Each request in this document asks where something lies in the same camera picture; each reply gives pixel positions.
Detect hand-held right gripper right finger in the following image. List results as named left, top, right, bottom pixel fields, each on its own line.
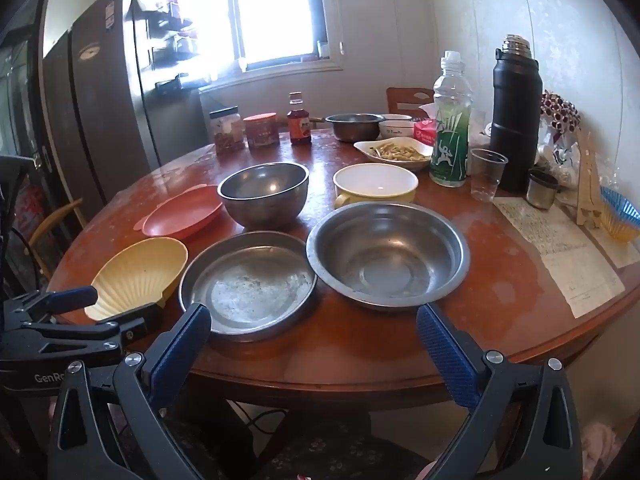
left=416, top=303, right=586, bottom=480

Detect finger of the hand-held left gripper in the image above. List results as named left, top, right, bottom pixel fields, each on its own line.
left=0, top=303, right=166, bottom=361
left=2, top=286, right=100, bottom=331

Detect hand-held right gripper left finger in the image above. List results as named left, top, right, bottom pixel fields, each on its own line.
left=47, top=303, right=221, bottom=480

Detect yellow shell-shaped plate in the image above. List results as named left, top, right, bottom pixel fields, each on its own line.
left=84, top=238, right=189, bottom=322

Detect steel pan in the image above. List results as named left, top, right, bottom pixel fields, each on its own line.
left=179, top=231, right=318, bottom=342

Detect wide steel basin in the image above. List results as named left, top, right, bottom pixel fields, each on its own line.
left=306, top=201, right=471, bottom=312

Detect pink plastic plate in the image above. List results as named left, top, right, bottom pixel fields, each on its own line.
left=134, top=185, right=224, bottom=239

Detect deep steel bowl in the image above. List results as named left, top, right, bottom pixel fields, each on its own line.
left=216, top=162, right=310, bottom=231

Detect yellow bowl with handle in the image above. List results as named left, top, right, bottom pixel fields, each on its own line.
left=332, top=163, right=419, bottom=209

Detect round back wooden chair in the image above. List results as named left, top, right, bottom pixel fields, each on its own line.
left=25, top=197, right=91, bottom=281

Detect handwritten paper sheet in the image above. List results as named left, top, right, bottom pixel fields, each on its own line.
left=492, top=196, right=627, bottom=319

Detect dark floral cloth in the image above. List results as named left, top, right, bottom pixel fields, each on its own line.
left=165, top=410, right=431, bottom=480

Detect person's pink patterned clothing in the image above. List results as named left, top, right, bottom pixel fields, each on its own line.
left=580, top=422, right=626, bottom=480

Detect clear plastic cup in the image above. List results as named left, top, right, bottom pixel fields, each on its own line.
left=469, top=148, right=509, bottom=203

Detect steel thermos cap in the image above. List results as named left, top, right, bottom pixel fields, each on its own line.
left=526, top=169, right=560, bottom=211

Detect glass door with red characters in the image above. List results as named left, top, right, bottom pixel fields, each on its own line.
left=0, top=5, right=56, bottom=281

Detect yellow noodles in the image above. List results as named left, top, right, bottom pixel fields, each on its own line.
left=367, top=141, right=431, bottom=162

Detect green drink bottle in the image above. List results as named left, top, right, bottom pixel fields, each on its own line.
left=429, top=51, right=473, bottom=188

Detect grey refrigerator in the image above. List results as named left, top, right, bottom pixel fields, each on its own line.
left=40, top=0, right=211, bottom=201

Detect clear jar with dark lid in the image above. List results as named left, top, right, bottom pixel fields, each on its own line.
left=209, top=106, right=247, bottom=155

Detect white oblong plate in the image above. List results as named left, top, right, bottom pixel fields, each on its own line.
left=353, top=140, right=434, bottom=171

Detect wooden stand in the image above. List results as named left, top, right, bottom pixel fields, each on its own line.
left=570, top=127, right=603, bottom=231

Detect red tissue pack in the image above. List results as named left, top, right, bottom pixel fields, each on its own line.
left=412, top=102, right=442, bottom=145

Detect blue and yellow paper liners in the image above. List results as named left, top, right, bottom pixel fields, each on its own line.
left=598, top=186, right=640, bottom=243

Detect printed white ceramic bowl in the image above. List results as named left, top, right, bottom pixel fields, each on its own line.
left=378, top=120, right=416, bottom=141

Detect red labelled jar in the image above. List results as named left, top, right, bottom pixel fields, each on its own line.
left=243, top=113, right=281, bottom=150

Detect black electronic box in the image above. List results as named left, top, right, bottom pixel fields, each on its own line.
left=155, top=74, right=211, bottom=93

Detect black thermos flask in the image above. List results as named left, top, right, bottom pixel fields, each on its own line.
left=489, top=35, right=543, bottom=192

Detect small steel bowl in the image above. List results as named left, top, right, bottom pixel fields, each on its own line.
left=325, top=113, right=386, bottom=143

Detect brown sauce bottle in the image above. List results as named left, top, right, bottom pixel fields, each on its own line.
left=287, top=92, right=312, bottom=146

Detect wooden chair with carved back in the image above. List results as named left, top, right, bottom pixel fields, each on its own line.
left=386, top=87, right=436, bottom=118

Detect wrapped dotted bouquet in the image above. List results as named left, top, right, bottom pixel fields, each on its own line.
left=535, top=90, right=583, bottom=183

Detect window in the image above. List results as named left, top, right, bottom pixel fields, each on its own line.
left=145, top=0, right=346, bottom=68

